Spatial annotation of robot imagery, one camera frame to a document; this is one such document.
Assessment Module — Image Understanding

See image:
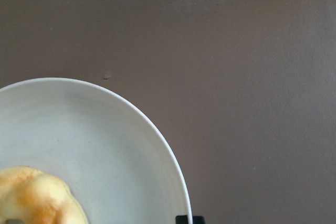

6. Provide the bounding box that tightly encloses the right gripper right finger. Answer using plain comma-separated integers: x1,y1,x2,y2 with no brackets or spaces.
192,216,205,224

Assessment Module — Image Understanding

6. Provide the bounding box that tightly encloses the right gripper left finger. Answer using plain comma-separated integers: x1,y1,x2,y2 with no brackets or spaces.
175,216,187,224

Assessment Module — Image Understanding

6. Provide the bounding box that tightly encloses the white round plate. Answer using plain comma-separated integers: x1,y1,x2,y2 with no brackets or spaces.
1,78,193,223

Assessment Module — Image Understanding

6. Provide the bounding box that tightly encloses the braided glazed donut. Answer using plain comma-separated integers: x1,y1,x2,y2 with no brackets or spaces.
1,166,89,223

